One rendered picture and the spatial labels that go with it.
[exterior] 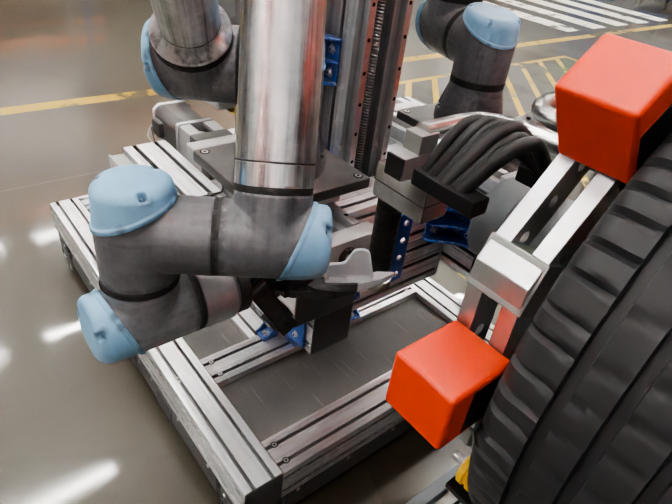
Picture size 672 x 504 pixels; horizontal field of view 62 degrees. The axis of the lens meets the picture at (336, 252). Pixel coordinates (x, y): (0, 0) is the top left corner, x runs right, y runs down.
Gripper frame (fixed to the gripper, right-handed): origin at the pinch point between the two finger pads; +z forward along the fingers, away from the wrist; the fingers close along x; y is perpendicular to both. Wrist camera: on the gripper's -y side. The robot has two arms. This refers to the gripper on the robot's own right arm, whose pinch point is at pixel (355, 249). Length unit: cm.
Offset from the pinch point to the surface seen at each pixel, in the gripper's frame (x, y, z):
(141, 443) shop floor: 49, -82, -16
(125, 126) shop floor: 235, -77, 57
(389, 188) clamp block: -1.9, 9.7, 2.5
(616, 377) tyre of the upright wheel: -37.1, 13.3, -9.0
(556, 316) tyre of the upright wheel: -31.2, 14.6, -8.4
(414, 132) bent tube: -3.5, 17.7, 3.3
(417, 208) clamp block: -7.0, 9.3, 2.5
